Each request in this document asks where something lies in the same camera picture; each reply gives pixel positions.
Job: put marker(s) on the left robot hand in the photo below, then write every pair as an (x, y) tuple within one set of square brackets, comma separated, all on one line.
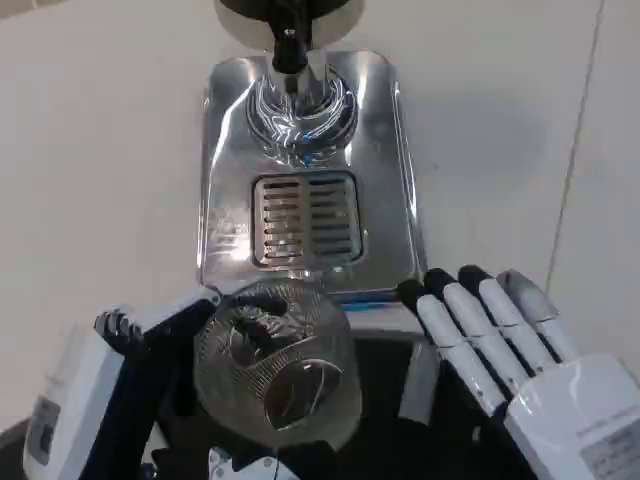
[(75, 390)]

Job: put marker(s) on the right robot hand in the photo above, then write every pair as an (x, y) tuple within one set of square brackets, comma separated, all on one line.
[(565, 395)]

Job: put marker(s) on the clear ribbed glass cup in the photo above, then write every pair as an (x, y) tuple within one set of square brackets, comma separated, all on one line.
[(272, 365)]

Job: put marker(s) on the steel drain grid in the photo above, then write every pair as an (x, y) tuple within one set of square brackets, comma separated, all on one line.
[(307, 220)]

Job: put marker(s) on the steel drip tray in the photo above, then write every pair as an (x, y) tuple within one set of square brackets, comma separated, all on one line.
[(307, 190)]

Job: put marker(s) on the steel drink dispenser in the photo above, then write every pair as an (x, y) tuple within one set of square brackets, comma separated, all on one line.
[(295, 65)]

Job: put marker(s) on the black dispenser tap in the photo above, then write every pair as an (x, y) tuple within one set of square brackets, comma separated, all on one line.
[(290, 47)]

